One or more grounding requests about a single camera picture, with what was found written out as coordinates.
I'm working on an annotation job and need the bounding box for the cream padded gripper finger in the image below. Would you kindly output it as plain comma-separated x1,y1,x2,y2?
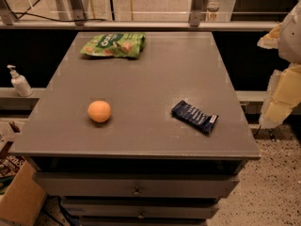
259,64,301,129

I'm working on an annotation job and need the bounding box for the blue rxbar blueberry wrapper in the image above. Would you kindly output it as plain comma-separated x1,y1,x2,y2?
171,100,218,135

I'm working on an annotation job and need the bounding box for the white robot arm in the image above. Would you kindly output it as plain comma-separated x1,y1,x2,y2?
257,1,301,129

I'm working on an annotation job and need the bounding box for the green rice chip bag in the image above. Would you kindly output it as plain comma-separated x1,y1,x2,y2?
80,32,146,58

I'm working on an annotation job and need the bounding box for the orange fruit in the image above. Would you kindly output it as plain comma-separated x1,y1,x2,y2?
87,101,112,122

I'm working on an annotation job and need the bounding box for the grey metal railing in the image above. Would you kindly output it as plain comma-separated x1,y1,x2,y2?
0,0,280,31

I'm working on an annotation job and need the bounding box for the grey upper drawer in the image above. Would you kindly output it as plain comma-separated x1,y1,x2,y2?
33,172,239,198

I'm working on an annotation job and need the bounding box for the grey drawer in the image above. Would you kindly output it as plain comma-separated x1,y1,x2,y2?
33,172,239,198
62,200,218,219

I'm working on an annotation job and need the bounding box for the grey lower drawer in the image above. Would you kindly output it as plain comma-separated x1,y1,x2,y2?
62,200,218,219

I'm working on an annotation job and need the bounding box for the white pump lotion bottle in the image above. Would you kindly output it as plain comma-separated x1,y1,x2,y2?
7,65,32,97

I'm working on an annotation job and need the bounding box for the cardboard box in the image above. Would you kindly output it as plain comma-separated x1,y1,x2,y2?
0,155,46,226

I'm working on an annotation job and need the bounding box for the black cable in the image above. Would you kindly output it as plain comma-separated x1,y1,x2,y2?
12,11,107,23

